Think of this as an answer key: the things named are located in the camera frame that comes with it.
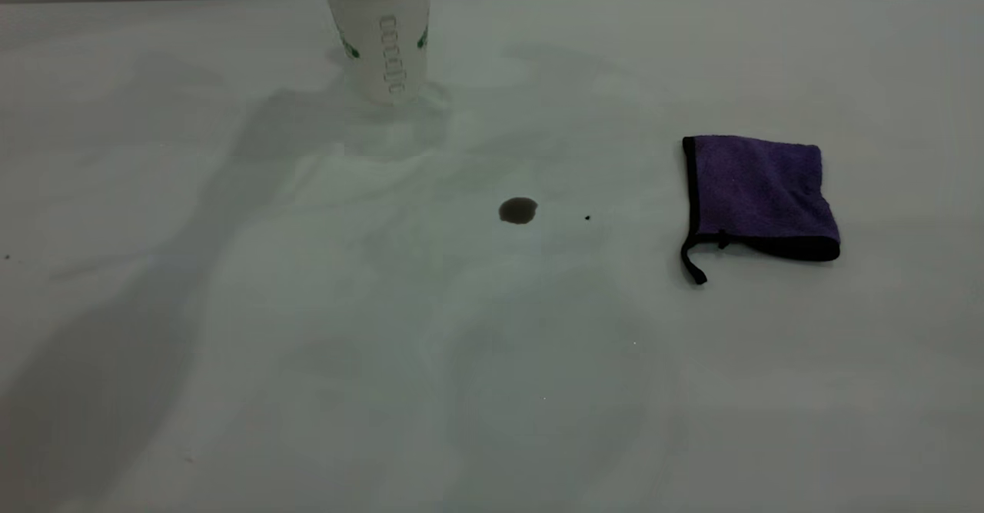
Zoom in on white paper cup green print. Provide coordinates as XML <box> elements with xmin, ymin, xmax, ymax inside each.
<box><xmin>315</xmin><ymin>0</ymin><xmax>435</xmax><ymax>106</ymax></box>

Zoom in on purple cloth with black trim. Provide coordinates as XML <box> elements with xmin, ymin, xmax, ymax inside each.
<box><xmin>680</xmin><ymin>135</ymin><xmax>842</xmax><ymax>285</ymax></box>

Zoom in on brown coffee stain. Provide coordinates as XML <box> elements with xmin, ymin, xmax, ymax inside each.
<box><xmin>498</xmin><ymin>197</ymin><xmax>539</xmax><ymax>225</ymax></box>

